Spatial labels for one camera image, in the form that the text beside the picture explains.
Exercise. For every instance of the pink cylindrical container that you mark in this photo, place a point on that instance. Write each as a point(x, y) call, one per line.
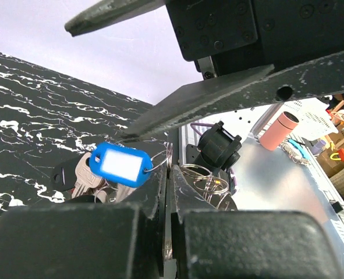
point(278, 130)

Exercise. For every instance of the black headed key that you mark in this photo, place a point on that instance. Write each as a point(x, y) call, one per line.
point(63, 176)

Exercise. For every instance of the white plastic basket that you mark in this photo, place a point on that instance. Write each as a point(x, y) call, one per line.
point(314, 121)

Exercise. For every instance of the silver key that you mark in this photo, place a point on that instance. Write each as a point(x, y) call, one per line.
point(86, 181)

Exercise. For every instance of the blue key tag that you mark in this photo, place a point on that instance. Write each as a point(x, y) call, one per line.
point(120, 164)

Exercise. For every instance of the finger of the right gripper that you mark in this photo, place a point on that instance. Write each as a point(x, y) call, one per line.
point(109, 12)

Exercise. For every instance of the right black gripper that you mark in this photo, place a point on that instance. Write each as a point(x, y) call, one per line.
point(239, 35)

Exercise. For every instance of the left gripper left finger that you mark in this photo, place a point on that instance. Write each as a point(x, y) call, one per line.
point(87, 240)

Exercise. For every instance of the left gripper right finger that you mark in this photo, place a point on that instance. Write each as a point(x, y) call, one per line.
point(210, 243)

